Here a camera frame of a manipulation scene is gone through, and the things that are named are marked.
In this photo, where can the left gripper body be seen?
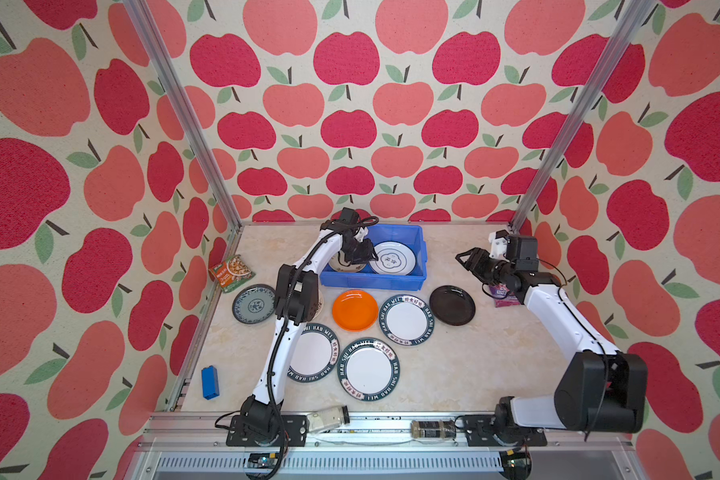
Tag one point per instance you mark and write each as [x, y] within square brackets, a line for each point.
[357, 253]

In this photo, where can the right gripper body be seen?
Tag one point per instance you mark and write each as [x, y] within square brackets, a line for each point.
[503, 271]

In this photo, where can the white plate green cloud outline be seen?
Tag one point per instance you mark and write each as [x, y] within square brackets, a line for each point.
[393, 258]

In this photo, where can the black plate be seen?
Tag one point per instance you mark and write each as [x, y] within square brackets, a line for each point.
[452, 305]

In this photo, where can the green-rim hao wei plate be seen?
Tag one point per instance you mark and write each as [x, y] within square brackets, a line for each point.
[316, 354]
[406, 320]
[369, 369]

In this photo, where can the cream patterned small plate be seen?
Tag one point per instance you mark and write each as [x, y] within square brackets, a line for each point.
[340, 263]

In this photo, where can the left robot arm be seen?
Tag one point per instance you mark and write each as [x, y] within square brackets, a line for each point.
[296, 301]

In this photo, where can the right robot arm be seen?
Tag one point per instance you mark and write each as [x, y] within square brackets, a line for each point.
[603, 388]

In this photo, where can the blue plastic bin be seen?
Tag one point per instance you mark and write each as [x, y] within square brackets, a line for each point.
[411, 236]

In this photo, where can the purple candy bag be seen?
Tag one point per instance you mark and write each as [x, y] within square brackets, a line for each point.
[501, 296]

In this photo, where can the orange plate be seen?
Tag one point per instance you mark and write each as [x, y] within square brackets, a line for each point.
[355, 310]

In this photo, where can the grey-green patterned plate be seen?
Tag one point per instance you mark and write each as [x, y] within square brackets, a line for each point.
[254, 304]

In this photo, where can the orange noodle snack packet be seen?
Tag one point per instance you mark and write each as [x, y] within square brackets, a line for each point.
[231, 273]

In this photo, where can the beige connector box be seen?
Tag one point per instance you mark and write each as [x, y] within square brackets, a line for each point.
[328, 418]

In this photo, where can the small dark electronics module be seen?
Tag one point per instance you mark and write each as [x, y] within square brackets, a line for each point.
[434, 430]

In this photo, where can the blue rectangular block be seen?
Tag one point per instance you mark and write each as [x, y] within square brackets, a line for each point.
[210, 383]

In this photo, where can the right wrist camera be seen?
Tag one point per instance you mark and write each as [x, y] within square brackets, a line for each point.
[498, 244]

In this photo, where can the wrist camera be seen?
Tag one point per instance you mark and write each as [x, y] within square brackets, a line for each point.
[498, 244]
[348, 216]

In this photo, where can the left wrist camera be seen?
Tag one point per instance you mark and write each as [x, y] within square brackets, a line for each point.
[348, 216]

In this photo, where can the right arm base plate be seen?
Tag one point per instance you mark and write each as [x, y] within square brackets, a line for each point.
[492, 431]

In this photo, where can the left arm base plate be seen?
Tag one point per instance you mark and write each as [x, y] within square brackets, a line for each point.
[291, 429]

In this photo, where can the front aluminium frame rail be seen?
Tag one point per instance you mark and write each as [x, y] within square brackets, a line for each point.
[373, 445]

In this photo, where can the right aluminium frame post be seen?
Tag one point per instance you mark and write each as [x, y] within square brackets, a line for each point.
[627, 27]

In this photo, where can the aluminium frame post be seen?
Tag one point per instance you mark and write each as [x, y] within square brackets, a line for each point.
[627, 27]
[149, 34]

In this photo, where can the left aluminium frame post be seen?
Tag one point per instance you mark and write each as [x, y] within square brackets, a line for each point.
[149, 34]

